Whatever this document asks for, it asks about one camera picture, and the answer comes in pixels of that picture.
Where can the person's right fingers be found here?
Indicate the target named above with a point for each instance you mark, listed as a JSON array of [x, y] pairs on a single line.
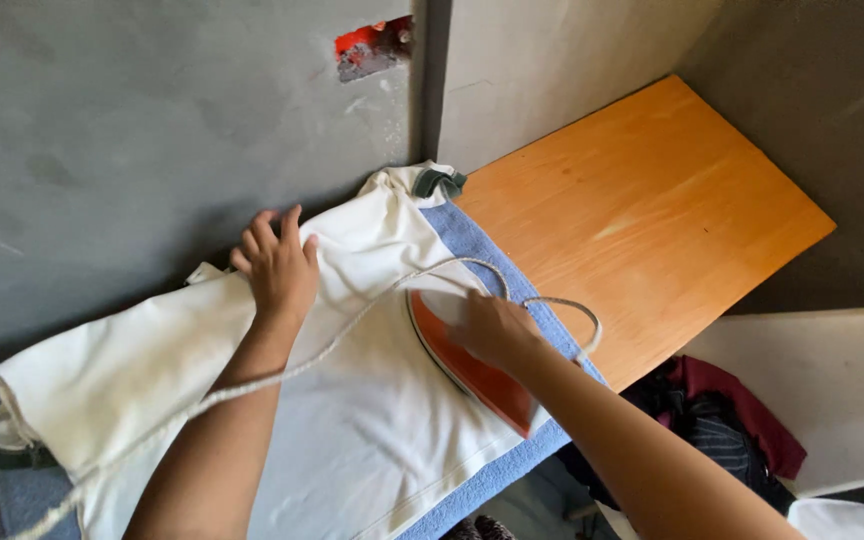
[[469, 319]]

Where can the white cloth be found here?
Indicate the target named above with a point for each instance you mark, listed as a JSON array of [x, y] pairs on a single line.
[[852, 519]]

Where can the white polo shirt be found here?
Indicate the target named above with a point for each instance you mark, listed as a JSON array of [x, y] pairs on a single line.
[[312, 390]]

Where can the white plastic chair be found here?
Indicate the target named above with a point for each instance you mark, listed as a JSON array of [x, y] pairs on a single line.
[[814, 397]]

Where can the heap of dark clothes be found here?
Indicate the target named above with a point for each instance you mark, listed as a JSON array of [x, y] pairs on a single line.
[[709, 435]]

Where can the person's right hand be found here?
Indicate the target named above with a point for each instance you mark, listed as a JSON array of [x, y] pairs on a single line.
[[493, 330]]

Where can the orange and white clothes iron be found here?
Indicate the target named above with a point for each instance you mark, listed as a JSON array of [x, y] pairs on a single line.
[[477, 367]]

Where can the blue towel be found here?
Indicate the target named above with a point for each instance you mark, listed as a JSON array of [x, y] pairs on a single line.
[[492, 457]]

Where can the orange wooden board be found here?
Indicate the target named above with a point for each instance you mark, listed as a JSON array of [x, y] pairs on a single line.
[[649, 225]]

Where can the person's left hand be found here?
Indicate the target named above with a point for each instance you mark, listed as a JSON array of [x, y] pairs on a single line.
[[278, 266]]

